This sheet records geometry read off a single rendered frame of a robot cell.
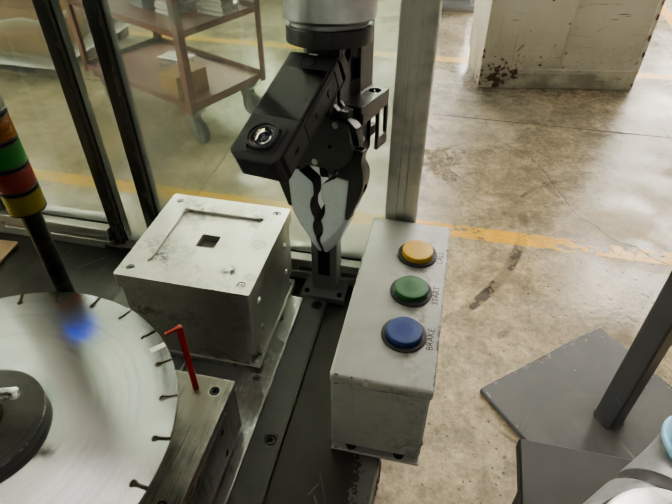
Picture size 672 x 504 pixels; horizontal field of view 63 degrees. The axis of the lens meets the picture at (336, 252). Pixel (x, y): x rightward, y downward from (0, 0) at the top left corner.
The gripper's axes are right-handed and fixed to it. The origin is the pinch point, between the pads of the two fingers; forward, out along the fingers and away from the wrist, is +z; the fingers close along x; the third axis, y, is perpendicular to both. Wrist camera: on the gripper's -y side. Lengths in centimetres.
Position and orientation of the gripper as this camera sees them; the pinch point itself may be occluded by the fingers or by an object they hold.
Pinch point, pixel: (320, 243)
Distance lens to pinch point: 53.6
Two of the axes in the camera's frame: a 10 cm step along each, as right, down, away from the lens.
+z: 0.0, 8.3, 5.6
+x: -8.9, -2.5, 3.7
